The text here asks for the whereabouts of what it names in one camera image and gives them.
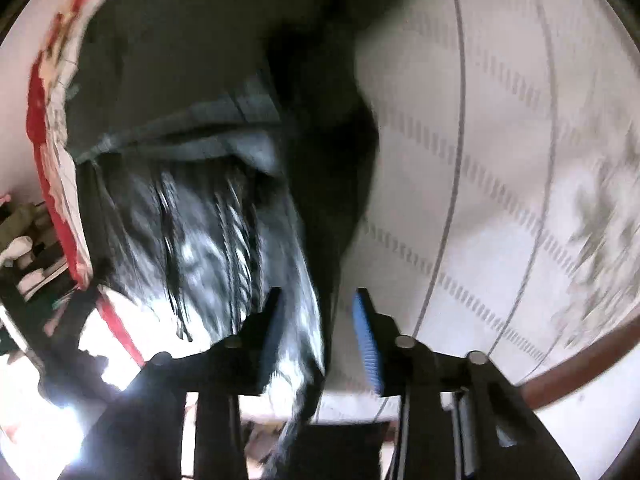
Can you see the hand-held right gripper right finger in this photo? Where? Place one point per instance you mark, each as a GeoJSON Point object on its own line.
{"type": "Point", "coordinates": [369, 345]}

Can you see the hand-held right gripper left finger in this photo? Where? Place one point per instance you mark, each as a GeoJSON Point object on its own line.
{"type": "Point", "coordinates": [270, 332]}

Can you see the black white patterned garment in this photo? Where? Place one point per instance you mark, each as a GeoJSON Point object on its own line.
{"type": "Point", "coordinates": [210, 250]}

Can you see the dark grey garment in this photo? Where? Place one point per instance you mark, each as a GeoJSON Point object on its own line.
{"type": "Point", "coordinates": [200, 50]}

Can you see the white striped bed sheet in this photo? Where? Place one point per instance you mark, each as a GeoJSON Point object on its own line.
{"type": "Point", "coordinates": [500, 160]}

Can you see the assorted clutter pile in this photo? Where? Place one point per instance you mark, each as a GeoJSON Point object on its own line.
{"type": "Point", "coordinates": [22, 250]}

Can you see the red white printed cloth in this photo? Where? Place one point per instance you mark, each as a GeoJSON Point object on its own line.
{"type": "Point", "coordinates": [52, 110]}

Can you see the brown wooden bed frame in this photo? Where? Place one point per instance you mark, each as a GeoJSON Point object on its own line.
{"type": "Point", "coordinates": [590, 365]}

